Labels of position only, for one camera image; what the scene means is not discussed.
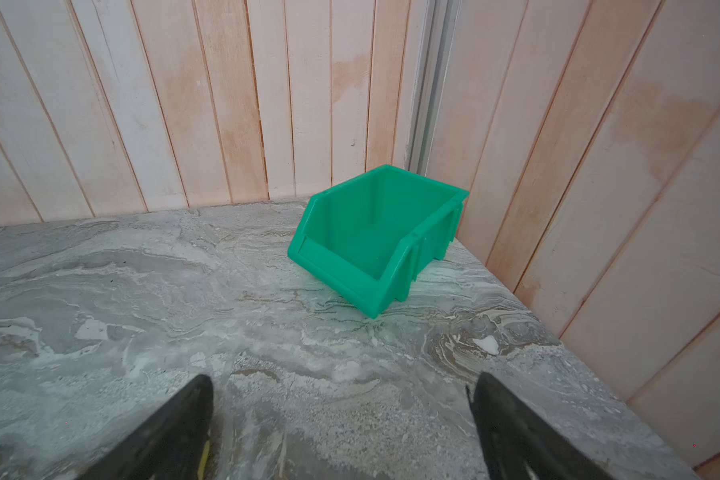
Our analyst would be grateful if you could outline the aluminium corner frame post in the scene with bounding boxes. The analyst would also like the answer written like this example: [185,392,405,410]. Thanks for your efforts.
[405,1,461,176]

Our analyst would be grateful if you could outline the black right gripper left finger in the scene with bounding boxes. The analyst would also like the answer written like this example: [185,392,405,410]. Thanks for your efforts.
[79,374,214,479]

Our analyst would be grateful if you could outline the green plastic storage bin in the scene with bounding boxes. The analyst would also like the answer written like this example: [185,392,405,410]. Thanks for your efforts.
[288,165,469,318]

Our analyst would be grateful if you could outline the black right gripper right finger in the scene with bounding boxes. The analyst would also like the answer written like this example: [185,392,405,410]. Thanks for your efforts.
[466,372,611,479]

